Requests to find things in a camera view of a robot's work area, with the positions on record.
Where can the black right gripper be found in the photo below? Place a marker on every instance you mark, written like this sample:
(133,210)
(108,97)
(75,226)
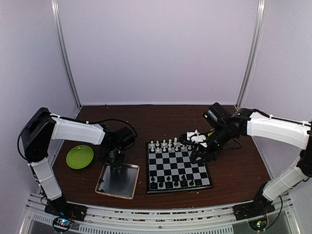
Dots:
(204,153)

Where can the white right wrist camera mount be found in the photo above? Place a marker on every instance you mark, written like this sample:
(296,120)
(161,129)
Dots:
(197,137)

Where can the aluminium front rail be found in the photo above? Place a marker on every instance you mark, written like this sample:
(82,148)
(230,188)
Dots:
(207,220)

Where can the right aluminium frame post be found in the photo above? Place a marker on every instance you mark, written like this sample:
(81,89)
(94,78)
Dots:
(249,71)

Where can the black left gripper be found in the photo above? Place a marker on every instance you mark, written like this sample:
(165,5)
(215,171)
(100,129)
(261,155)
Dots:
(118,164)

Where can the black and grey chessboard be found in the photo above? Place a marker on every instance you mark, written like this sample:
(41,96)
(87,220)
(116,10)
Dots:
(168,159)

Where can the green plate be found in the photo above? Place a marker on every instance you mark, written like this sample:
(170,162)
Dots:
(79,157)

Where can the metal tray with wood rim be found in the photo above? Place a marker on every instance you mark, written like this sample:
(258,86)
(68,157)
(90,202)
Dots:
(120,183)

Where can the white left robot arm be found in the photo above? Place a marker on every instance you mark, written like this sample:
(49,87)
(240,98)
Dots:
(35,137)

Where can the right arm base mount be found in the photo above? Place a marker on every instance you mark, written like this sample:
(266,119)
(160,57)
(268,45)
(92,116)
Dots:
(253,212)

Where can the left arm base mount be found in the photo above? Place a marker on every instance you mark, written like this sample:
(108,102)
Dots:
(65,220)

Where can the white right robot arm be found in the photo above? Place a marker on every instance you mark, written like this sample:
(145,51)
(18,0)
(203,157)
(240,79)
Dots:
(255,123)

